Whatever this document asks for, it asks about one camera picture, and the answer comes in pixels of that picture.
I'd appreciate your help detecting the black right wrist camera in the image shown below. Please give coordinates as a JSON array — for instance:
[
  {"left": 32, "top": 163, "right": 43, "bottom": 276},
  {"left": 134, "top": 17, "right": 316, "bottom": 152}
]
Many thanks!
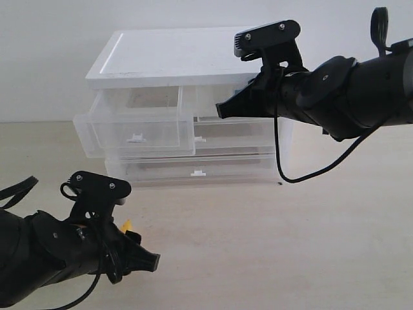
[{"left": 234, "top": 19, "right": 304, "bottom": 72}]

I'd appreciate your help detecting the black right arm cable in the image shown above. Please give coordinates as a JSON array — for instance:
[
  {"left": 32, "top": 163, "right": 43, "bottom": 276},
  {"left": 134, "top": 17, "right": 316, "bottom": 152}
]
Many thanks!
[{"left": 273, "top": 6, "right": 413, "bottom": 185}]

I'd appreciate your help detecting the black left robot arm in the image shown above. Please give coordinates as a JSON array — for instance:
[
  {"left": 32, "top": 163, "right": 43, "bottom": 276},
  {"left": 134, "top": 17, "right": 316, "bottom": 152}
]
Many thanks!
[{"left": 1, "top": 211, "right": 161, "bottom": 308}]

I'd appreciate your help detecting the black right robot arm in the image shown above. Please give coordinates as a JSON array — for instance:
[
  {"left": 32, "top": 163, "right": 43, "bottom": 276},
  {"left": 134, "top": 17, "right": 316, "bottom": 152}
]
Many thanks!
[{"left": 216, "top": 39, "right": 412, "bottom": 141}]

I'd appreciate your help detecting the clear bottom wide drawer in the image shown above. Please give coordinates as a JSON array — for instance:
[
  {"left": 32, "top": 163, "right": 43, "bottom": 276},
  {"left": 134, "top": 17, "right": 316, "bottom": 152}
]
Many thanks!
[{"left": 105, "top": 154, "right": 279, "bottom": 186}]

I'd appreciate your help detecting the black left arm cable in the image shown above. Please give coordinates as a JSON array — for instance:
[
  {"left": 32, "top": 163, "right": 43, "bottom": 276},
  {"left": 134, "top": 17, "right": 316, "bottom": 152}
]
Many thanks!
[{"left": 0, "top": 176, "right": 130, "bottom": 310}]

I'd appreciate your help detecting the yellow toy cheese wedge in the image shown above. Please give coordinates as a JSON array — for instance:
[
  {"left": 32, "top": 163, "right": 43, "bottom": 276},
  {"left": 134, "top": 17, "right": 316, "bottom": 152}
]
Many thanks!
[{"left": 120, "top": 220, "right": 133, "bottom": 234}]

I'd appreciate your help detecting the white plastic drawer cabinet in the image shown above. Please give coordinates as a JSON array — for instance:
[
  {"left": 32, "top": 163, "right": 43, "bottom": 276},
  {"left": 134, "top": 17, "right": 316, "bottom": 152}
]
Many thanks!
[{"left": 84, "top": 26, "right": 294, "bottom": 187}]

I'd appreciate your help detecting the clear middle wide drawer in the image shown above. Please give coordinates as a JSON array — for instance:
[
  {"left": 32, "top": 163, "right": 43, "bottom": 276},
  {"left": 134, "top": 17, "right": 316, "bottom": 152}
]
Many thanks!
[{"left": 194, "top": 121, "right": 274, "bottom": 150}]

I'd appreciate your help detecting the clear wide drawer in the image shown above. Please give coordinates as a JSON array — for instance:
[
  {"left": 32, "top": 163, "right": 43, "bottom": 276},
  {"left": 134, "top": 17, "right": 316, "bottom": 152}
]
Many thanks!
[
  {"left": 105, "top": 154, "right": 279, "bottom": 186},
  {"left": 194, "top": 121, "right": 274, "bottom": 150}
]

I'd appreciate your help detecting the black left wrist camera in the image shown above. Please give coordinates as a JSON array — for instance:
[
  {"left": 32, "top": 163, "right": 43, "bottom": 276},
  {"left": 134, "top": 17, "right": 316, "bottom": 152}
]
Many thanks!
[{"left": 60, "top": 170, "right": 132, "bottom": 225}]

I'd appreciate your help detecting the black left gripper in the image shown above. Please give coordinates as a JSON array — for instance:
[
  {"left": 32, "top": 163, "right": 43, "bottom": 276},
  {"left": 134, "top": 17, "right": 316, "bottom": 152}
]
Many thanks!
[{"left": 28, "top": 211, "right": 161, "bottom": 281}]

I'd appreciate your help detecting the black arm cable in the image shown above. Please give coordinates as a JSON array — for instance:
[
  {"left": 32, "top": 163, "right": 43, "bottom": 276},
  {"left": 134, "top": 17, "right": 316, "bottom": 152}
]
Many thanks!
[
  {"left": 0, "top": 176, "right": 130, "bottom": 310},
  {"left": 273, "top": 6, "right": 413, "bottom": 185}
]

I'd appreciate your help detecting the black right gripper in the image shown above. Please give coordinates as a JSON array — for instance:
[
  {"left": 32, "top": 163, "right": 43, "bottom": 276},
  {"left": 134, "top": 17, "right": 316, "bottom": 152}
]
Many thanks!
[{"left": 216, "top": 67, "right": 310, "bottom": 119}]

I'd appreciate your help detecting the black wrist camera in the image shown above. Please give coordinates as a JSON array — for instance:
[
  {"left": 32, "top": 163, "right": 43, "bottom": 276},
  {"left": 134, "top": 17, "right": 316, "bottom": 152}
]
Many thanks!
[
  {"left": 234, "top": 19, "right": 304, "bottom": 72},
  {"left": 60, "top": 170, "right": 132, "bottom": 225}
]

